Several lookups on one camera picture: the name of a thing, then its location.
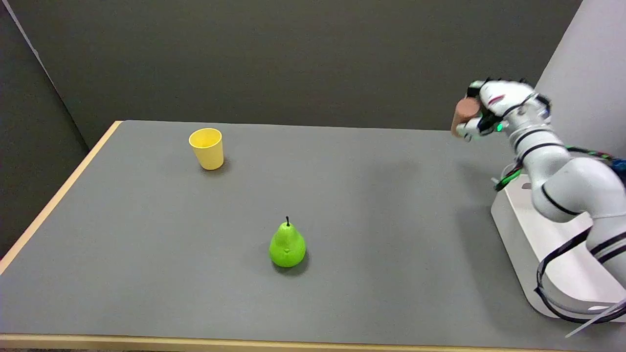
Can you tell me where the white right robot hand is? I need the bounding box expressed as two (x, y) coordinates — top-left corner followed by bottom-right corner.
(456, 78), (552, 143)

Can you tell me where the wooden cylinder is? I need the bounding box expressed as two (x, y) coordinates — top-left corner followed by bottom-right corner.
(451, 97), (482, 138)

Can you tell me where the white box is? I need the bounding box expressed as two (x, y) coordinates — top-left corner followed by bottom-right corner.
(491, 174), (626, 323)

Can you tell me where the green toy pear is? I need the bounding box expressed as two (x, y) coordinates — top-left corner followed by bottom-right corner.
(269, 217), (307, 268)

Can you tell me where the yellow plastic cup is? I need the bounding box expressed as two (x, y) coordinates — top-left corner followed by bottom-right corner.
(189, 128), (224, 171)

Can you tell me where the green black robot cable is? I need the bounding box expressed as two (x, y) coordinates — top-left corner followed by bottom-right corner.
(493, 146), (618, 192)

